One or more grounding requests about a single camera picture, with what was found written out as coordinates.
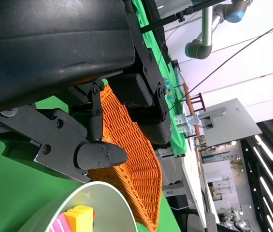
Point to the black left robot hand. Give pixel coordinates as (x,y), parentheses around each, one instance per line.
(42,48)

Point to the pale grey-green bowl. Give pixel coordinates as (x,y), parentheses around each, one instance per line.
(97,193)

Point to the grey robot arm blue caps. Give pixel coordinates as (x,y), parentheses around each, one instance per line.
(207,36)

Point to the orange wicker basket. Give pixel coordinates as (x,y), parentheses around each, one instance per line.
(138,181)

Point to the yellow striped cake piece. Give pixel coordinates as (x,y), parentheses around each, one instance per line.
(80,215)

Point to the pink striped cake piece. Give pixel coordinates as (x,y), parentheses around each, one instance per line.
(61,223)

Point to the black metal pole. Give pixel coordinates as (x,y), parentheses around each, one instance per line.
(165,20)

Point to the green tablecloth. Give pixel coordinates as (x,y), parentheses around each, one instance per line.
(5,193)

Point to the brown wooden rack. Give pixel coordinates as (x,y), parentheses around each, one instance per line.
(194,101)

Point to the grey metal stand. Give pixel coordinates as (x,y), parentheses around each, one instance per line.
(233,123)

